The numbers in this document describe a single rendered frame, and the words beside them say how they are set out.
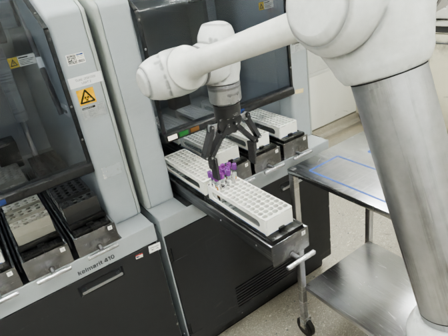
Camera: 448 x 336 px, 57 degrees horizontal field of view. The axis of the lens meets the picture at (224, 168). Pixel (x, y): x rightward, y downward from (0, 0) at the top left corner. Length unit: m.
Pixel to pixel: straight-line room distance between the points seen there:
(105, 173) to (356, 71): 1.01
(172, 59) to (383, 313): 1.19
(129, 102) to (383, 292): 1.17
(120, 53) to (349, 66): 0.91
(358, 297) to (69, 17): 1.38
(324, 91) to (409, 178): 3.04
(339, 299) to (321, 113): 2.19
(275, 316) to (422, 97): 1.60
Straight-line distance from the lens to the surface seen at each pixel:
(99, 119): 1.35
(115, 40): 1.34
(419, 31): 0.56
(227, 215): 1.27
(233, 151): 1.56
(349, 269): 1.85
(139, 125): 1.40
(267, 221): 1.12
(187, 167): 1.46
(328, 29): 0.51
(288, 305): 2.09
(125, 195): 1.46
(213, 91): 1.10
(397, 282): 1.81
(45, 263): 1.37
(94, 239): 1.38
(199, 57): 0.90
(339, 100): 3.77
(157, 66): 0.97
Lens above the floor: 1.50
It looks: 27 degrees down
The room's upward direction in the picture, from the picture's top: 9 degrees counter-clockwise
